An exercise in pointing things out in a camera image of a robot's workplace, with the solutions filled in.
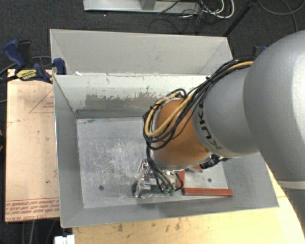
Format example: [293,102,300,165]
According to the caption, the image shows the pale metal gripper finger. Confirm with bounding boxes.
[132,184,153,198]
[138,177,153,188]

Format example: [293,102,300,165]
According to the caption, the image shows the red-brown flat block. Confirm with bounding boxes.
[181,187,233,197]

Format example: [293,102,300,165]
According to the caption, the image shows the grey metal bin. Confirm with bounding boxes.
[49,28,280,229]

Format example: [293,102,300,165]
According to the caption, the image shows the brown cardboard board, red print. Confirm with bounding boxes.
[5,69,60,223]

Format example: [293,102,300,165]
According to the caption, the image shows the black cylinder on white bracket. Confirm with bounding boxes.
[199,154,223,169]

